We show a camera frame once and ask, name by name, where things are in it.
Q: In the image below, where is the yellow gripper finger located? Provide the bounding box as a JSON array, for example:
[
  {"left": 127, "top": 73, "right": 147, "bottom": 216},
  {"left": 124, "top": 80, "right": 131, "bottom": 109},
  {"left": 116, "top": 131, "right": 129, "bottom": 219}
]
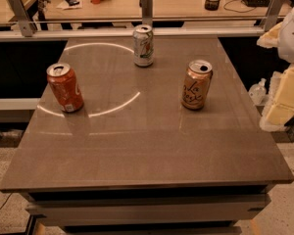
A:
[
  {"left": 260, "top": 64, "right": 294, "bottom": 132},
  {"left": 257, "top": 23, "right": 282, "bottom": 48}
]

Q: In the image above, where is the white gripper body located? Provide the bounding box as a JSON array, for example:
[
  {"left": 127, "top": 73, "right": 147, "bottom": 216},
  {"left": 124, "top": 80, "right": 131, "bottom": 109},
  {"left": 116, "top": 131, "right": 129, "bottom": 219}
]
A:
[{"left": 278, "top": 7, "right": 294, "bottom": 63}]

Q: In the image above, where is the tan LaCroix can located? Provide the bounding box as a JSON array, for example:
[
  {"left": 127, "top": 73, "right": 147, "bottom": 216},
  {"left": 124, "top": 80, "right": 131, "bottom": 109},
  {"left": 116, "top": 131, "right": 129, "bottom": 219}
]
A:
[{"left": 181, "top": 60, "right": 213, "bottom": 110}]

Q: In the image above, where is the white green soda can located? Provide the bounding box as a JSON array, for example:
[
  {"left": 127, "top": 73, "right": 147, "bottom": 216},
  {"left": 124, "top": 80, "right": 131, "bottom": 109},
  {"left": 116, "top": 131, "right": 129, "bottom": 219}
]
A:
[{"left": 133, "top": 24, "right": 154, "bottom": 67}]

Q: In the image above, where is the orange soda can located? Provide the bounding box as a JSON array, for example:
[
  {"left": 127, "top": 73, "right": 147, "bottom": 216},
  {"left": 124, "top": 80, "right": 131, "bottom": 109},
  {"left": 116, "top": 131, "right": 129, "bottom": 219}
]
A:
[{"left": 46, "top": 63, "right": 83, "bottom": 113}]

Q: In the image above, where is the clear sanitizer bottle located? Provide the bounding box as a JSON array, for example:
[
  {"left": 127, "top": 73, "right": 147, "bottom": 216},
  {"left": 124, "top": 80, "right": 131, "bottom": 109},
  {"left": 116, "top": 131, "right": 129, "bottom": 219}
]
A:
[{"left": 248, "top": 78, "right": 267, "bottom": 105}]

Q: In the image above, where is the black mesh cup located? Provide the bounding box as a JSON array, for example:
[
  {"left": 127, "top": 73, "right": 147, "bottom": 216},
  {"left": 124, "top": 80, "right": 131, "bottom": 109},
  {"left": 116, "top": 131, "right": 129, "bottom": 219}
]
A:
[{"left": 205, "top": 0, "right": 221, "bottom": 11}]

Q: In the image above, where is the grey table base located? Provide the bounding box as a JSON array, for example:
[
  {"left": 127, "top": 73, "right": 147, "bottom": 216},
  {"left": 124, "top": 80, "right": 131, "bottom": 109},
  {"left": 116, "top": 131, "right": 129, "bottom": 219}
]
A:
[{"left": 26, "top": 186, "right": 270, "bottom": 234}]

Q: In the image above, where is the right metal bracket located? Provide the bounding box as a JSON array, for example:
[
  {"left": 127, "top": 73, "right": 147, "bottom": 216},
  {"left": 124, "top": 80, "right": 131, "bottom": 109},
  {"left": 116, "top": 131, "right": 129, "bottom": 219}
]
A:
[{"left": 260, "top": 0, "right": 285, "bottom": 31}]

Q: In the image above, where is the metal bracket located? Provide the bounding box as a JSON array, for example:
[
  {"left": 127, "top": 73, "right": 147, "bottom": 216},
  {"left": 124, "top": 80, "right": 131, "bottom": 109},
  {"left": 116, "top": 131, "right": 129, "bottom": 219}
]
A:
[
  {"left": 140, "top": 0, "right": 153, "bottom": 25},
  {"left": 8, "top": 0, "right": 36, "bottom": 37},
  {"left": 260, "top": 0, "right": 285, "bottom": 31}
]

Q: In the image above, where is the black cable on desk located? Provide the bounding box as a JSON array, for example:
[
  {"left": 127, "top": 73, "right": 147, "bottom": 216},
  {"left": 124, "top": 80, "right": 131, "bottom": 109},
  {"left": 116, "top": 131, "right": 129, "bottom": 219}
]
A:
[{"left": 222, "top": 0, "right": 258, "bottom": 14}]

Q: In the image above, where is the middle metal bracket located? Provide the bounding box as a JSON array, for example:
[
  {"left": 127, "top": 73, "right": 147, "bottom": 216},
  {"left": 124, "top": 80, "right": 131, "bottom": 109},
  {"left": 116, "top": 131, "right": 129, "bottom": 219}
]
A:
[{"left": 140, "top": 0, "right": 153, "bottom": 25}]

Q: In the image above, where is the left metal bracket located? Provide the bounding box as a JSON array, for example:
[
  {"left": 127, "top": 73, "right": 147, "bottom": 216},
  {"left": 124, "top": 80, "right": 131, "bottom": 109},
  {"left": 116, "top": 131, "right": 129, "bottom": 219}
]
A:
[{"left": 8, "top": 0, "right": 36, "bottom": 37}]

